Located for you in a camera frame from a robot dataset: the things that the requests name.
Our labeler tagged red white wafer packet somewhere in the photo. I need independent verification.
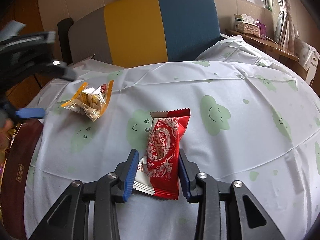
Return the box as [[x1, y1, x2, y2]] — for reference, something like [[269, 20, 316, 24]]
[[133, 108, 190, 200]]

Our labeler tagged gold gift box tray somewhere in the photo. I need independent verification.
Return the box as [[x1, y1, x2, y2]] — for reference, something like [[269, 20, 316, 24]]
[[1, 124, 20, 175]]

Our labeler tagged orange-edged clear cookie packet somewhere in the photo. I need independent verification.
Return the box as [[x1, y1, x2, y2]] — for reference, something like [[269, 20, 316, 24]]
[[61, 80, 113, 122]]

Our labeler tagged dark red box lid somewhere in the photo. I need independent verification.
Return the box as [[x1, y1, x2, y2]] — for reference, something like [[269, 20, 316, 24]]
[[1, 120, 43, 239]]

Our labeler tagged grey yellow blue sofa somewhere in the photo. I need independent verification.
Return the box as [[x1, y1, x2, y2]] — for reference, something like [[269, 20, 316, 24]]
[[57, 0, 222, 68]]

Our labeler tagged white green-patterned tablecloth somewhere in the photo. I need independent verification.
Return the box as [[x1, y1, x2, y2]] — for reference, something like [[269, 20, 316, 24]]
[[24, 37, 319, 239]]

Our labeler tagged wooden side table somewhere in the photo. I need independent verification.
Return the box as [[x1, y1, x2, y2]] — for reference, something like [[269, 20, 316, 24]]
[[225, 29, 307, 80]]

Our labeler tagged white storage box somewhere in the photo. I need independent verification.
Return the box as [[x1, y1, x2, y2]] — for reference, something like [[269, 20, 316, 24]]
[[294, 38, 319, 86]]

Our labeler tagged purple small box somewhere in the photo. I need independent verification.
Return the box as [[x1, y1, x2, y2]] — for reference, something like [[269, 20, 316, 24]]
[[255, 19, 266, 39]]

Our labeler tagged tissue box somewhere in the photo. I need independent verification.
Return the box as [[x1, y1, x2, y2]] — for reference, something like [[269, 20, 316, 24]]
[[234, 14, 260, 37]]

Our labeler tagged wooden wall cabinet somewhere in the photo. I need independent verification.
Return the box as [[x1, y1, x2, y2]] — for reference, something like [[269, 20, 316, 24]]
[[0, 0, 54, 111]]

